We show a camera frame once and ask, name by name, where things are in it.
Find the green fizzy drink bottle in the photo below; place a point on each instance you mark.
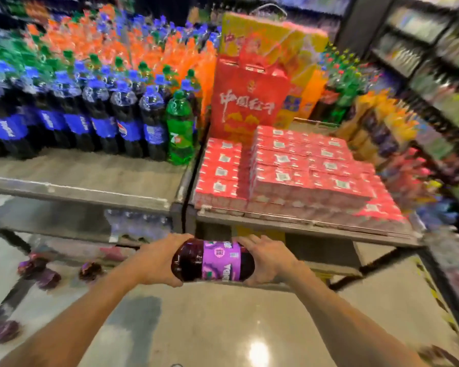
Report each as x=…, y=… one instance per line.
x=179, y=129

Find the stack of red drink packs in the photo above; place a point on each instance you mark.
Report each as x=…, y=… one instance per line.
x=290, y=175

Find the person's right hand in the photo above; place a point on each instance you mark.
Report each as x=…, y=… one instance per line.
x=273, y=263

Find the row of red capped green bottles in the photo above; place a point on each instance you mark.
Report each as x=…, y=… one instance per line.
x=348, y=91

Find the red gift bag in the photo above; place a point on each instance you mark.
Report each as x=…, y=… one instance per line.
x=248, y=103

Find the row of mixed juice bottles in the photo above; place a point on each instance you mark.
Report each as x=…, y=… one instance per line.
x=390, y=149

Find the shrink-wrapped water bottle pack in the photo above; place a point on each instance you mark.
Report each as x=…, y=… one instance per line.
x=137, y=225

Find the person's right forearm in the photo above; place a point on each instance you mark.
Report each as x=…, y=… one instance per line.
x=352, y=328

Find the person's left forearm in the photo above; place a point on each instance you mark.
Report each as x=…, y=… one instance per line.
x=69, y=324

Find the group of purple bottles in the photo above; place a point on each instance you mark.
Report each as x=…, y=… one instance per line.
x=32, y=265

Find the black metal store shelf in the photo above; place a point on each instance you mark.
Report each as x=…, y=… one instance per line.
x=367, y=19

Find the person's left hand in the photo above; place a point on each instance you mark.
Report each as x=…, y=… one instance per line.
x=153, y=263

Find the row of blue label colas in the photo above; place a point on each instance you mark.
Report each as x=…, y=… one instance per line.
x=69, y=118

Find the yellow orange gift carton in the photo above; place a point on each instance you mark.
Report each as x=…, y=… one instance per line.
x=287, y=42

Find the dark metal display table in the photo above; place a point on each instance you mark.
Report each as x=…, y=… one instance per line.
x=80, y=175
x=329, y=252

